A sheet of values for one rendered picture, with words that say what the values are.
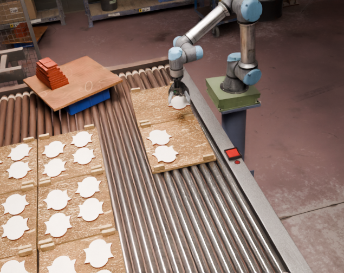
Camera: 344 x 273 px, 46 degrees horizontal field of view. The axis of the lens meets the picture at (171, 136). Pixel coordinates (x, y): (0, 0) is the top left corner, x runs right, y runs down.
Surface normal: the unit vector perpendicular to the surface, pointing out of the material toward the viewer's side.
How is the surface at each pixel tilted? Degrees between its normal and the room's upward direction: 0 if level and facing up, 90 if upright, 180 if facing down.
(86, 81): 0
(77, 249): 0
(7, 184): 0
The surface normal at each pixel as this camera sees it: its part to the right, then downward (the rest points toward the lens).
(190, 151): -0.07, -0.79
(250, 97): 0.25, 0.58
